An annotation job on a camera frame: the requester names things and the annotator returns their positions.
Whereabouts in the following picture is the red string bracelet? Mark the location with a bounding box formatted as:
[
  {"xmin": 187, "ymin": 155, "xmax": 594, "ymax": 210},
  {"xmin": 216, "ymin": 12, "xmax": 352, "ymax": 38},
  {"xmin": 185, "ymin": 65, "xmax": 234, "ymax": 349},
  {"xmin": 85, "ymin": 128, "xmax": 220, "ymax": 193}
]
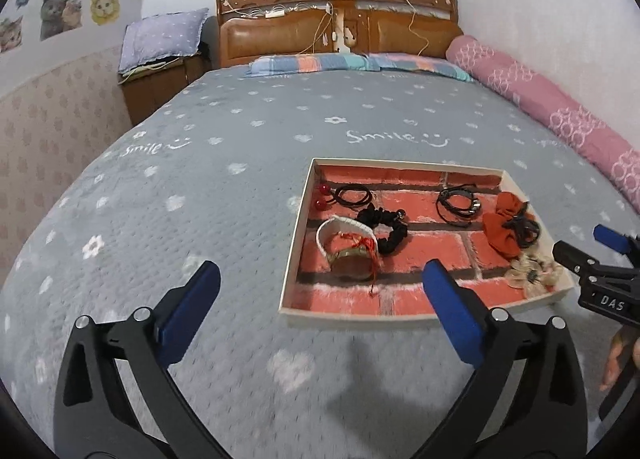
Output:
[{"xmin": 332, "ymin": 233, "xmax": 384, "ymax": 296}]

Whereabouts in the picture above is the beige scrunchie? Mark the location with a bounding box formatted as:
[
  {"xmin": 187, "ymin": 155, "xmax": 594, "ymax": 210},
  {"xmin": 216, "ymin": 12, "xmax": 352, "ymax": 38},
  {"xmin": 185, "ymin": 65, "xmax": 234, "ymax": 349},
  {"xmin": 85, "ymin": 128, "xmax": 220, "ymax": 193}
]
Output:
[{"xmin": 504, "ymin": 255, "xmax": 564, "ymax": 296}]

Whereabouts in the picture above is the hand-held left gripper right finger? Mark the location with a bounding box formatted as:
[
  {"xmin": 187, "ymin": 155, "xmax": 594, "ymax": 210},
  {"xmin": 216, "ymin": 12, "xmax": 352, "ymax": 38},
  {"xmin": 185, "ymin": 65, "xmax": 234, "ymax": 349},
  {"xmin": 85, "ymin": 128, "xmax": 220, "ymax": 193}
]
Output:
[{"xmin": 415, "ymin": 259, "xmax": 588, "ymax": 459}]

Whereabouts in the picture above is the person's right hand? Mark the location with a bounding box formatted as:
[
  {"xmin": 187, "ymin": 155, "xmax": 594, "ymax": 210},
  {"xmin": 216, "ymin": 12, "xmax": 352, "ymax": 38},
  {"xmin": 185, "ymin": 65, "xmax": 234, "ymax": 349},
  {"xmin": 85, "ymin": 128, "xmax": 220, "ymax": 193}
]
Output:
[{"xmin": 600, "ymin": 326, "xmax": 640, "ymax": 392}]

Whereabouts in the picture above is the brick pattern tray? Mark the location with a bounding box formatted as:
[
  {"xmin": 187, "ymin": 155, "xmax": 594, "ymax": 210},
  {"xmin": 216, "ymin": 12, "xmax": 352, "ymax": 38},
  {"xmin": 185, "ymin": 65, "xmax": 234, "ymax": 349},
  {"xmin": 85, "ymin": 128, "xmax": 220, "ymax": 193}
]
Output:
[{"xmin": 279, "ymin": 157, "xmax": 576, "ymax": 327}]

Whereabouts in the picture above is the orange cable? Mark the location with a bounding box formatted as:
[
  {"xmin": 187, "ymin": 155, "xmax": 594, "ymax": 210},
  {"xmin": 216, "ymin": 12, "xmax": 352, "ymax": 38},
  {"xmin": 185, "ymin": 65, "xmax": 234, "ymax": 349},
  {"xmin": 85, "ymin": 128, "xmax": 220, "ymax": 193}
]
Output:
[{"xmin": 406, "ymin": 0, "xmax": 431, "ymax": 58}]

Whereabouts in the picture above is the black scrunchie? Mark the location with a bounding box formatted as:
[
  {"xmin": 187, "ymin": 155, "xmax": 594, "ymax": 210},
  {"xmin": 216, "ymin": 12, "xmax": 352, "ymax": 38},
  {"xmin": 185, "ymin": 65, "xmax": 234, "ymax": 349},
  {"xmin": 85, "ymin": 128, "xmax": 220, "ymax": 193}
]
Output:
[{"xmin": 356, "ymin": 204, "xmax": 410, "ymax": 255}]

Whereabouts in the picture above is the red bead black hair tie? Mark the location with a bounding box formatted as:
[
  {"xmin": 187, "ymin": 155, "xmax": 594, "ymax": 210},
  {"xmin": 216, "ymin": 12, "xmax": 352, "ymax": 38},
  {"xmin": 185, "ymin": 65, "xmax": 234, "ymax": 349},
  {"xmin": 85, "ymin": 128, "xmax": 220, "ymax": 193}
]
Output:
[{"xmin": 312, "ymin": 182, "xmax": 375, "ymax": 212}]

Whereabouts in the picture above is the flower face cat sticker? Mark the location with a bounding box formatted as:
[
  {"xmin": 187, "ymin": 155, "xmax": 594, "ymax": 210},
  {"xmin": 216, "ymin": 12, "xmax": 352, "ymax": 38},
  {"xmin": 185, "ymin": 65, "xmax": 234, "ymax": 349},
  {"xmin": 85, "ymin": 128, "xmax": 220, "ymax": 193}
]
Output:
[{"xmin": 90, "ymin": 0, "xmax": 122, "ymax": 26}]

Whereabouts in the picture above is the pink rolled quilt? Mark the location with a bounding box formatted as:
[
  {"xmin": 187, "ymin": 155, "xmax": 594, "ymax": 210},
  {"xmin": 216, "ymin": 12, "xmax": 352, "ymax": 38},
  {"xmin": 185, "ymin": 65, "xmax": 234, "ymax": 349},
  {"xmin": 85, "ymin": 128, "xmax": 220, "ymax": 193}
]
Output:
[{"xmin": 445, "ymin": 35, "xmax": 640, "ymax": 216}]

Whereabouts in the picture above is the wooden nightstand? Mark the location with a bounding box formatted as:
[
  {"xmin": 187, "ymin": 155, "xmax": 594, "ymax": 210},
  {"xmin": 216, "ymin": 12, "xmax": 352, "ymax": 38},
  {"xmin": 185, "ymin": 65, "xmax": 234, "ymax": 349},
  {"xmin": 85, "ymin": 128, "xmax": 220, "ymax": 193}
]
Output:
[{"xmin": 120, "ymin": 51, "xmax": 211, "ymax": 127}]

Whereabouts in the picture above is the grey flower print blanket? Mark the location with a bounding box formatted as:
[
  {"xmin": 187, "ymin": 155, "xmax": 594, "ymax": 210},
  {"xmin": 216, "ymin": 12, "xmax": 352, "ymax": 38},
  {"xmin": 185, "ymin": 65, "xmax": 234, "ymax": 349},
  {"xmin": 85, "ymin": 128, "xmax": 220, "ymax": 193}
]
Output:
[{"xmin": 0, "ymin": 66, "xmax": 640, "ymax": 459}]

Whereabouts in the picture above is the white strap wrist watch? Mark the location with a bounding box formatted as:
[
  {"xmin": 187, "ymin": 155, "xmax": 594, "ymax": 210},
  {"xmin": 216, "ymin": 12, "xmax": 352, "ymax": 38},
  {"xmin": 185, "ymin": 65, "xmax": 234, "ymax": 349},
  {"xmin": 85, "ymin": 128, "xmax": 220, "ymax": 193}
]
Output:
[{"xmin": 316, "ymin": 217, "xmax": 381, "ymax": 283}]

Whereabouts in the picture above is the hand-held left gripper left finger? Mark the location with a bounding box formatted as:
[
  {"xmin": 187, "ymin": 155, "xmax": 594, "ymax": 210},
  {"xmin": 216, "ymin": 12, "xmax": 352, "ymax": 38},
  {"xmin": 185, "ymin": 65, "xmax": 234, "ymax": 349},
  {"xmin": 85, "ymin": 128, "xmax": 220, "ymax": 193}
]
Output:
[{"xmin": 52, "ymin": 260, "xmax": 236, "ymax": 459}]

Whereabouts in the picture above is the grey cats sticker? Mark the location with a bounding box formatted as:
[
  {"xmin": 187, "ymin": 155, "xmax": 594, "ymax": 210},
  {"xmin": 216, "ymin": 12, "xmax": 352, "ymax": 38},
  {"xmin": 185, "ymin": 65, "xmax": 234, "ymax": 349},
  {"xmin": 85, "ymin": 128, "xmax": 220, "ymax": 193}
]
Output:
[{"xmin": 39, "ymin": 0, "xmax": 84, "ymax": 41}]

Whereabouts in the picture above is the purple dotted pillow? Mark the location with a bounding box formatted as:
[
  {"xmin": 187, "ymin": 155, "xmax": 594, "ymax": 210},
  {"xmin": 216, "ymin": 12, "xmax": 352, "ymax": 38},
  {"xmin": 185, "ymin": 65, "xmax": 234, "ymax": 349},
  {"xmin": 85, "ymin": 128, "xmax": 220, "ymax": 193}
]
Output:
[{"xmin": 118, "ymin": 7, "xmax": 210, "ymax": 74}]

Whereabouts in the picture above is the plush toy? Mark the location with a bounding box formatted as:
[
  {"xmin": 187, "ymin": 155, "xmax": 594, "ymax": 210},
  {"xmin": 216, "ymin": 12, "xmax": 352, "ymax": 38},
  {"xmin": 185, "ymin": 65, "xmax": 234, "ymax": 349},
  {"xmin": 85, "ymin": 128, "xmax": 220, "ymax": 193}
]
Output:
[{"xmin": 334, "ymin": 14, "xmax": 359, "ymax": 52}]

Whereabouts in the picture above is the tabby kitten sticker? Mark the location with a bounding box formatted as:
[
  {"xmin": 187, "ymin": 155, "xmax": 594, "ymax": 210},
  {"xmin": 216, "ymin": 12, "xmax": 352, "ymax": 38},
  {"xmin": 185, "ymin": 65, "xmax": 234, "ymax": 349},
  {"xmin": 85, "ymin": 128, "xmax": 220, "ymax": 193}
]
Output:
[{"xmin": 0, "ymin": 15, "xmax": 25, "ymax": 54}]

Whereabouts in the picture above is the black braided leather bracelet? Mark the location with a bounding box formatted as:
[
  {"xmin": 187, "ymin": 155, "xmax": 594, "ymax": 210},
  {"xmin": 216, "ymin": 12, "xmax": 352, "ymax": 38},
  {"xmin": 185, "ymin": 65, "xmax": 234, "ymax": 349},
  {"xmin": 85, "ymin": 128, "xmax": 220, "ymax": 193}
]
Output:
[{"xmin": 436, "ymin": 191, "xmax": 484, "ymax": 228}]

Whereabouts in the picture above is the wooden bed headboard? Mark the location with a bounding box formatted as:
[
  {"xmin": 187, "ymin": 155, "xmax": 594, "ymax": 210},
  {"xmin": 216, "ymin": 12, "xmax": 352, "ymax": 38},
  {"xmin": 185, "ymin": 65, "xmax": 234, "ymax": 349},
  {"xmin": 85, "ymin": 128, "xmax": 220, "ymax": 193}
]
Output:
[{"xmin": 215, "ymin": 0, "xmax": 465, "ymax": 70}]

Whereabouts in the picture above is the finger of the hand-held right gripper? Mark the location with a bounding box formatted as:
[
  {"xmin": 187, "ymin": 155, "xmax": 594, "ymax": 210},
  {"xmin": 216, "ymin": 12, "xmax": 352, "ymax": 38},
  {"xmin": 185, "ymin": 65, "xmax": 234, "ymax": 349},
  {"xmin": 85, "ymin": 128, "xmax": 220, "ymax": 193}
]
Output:
[
  {"xmin": 593, "ymin": 225, "xmax": 640, "ymax": 257},
  {"xmin": 552, "ymin": 240, "xmax": 608, "ymax": 286}
]

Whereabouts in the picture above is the orange scrunchie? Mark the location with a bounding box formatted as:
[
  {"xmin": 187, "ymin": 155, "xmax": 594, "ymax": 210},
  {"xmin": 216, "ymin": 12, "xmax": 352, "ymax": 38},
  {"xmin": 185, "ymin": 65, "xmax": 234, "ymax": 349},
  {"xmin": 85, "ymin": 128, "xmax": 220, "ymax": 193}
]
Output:
[{"xmin": 481, "ymin": 191, "xmax": 538, "ymax": 257}]

